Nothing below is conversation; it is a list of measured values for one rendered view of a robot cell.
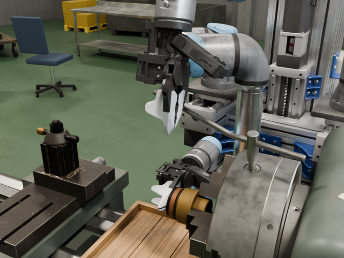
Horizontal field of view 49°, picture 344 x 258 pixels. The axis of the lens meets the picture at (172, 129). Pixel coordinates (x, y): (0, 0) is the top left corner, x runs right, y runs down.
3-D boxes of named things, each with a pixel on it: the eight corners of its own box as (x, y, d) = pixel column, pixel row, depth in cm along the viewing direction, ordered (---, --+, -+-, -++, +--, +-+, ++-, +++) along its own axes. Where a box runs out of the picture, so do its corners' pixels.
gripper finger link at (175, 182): (166, 198, 91) (181, 181, 98) (173, 200, 90) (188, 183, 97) (166, 181, 89) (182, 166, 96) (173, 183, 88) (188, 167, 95)
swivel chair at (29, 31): (58, 83, 542) (48, 11, 501) (84, 90, 512) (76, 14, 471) (22, 93, 499) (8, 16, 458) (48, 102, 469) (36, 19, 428)
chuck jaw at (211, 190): (248, 208, 86) (259, 157, 87) (243, 207, 81) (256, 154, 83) (203, 195, 90) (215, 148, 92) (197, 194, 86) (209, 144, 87)
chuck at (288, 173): (294, 231, 99) (307, 133, 82) (263, 342, 76) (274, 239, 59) (280, 227, 101) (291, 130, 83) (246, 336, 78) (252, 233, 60)
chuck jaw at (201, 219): (239, 219, 79) (221, 251, 69) (237, 238, 81) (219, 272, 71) (192, 205, 84) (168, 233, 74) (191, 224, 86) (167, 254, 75)
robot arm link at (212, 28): (240, 62, 141) (242, 25, 135) (205, 63, 140) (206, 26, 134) (232, 55, 152) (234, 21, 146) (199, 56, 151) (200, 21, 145)
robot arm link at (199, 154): (209, 174, 108) (210, 149, 105) (202, 182, 104) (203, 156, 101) (186, 169, 111) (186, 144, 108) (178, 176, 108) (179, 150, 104)
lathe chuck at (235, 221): (280, 227, 101) (291, 130, 83) (246, 336, 78) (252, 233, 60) (248, 217, 104) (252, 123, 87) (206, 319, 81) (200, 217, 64)
